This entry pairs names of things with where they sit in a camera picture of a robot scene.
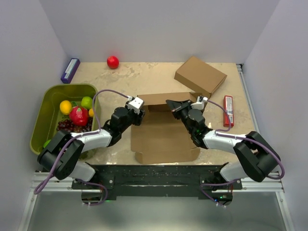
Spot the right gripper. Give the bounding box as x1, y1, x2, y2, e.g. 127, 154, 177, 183
166, 100, 194, 135

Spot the brown cardboard box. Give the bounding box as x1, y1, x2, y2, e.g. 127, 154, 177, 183
131, 92, 200, 165
174, 56, 227, 98

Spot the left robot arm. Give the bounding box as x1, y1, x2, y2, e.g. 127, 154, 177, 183
38, 106, 144, 189

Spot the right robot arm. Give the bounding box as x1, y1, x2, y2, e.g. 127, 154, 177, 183
166, 96, 285, 189

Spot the closed brown cardboard box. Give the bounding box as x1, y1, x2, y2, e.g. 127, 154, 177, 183
174, 56, 227, 98

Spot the red rectangular box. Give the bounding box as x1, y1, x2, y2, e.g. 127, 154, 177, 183
223, 95, 234, 128

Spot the purple rectangular box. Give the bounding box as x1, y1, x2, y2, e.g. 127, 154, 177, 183
61, 58, 80, 84

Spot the small yellow fruit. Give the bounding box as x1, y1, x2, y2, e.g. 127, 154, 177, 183
88, 108, 94, 118

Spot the green lime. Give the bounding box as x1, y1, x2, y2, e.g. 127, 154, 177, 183
80, 96, 93, 110

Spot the red dragon fruit toy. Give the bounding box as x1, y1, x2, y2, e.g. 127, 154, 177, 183
69, 106, 89, 127

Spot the red apple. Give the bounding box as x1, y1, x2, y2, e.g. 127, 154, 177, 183
107, 56, 119, 69

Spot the purple grape bunch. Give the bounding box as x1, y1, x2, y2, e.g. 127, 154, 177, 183
56, 118, 93, 133

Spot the yellow lemon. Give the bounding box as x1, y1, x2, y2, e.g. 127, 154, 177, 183
59, 100, 72, 115

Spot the green plastic bin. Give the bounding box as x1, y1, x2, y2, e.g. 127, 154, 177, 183
30, 84, 97, 155

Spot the green watermelon ball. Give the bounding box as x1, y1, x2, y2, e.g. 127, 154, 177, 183
43, 140, 51, 149

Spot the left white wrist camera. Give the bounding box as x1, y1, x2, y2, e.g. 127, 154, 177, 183
127, 96, 144, 114

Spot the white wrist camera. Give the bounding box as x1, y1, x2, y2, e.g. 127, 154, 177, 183
127, 96, 144, 114
191, 96, 208, 111

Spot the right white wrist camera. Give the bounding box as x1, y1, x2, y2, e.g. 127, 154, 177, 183
191, 96, 208, 111

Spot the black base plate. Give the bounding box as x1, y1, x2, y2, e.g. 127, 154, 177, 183
72, 165, 242, 204

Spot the aluminium frame rail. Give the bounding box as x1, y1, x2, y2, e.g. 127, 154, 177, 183
237, 64, 295, 231

